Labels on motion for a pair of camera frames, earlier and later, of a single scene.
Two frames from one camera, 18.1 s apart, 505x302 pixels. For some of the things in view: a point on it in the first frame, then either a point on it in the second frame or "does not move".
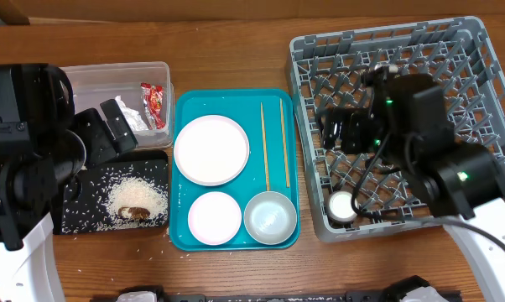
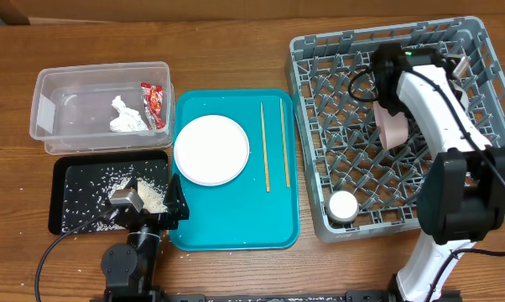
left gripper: [106, 146] → [176, 211]
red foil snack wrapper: [152, 98] does not move
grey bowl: [270, 218] → [458, 73]
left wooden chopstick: [265, 148] does not move
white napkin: [133, 117] does not move
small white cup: [340, 207] does not move
